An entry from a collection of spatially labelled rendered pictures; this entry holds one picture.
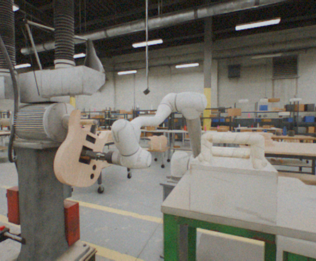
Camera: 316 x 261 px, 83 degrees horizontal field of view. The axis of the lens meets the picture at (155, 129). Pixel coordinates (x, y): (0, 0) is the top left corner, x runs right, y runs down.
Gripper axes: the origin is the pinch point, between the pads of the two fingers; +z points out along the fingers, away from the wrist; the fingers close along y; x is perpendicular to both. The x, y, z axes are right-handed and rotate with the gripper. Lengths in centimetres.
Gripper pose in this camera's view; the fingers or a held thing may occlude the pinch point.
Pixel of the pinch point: (86, 155)
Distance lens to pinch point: 116.3
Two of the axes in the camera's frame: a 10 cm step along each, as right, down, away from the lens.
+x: 1.4, -9.3, 3.4
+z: -9.3, -0.1, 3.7
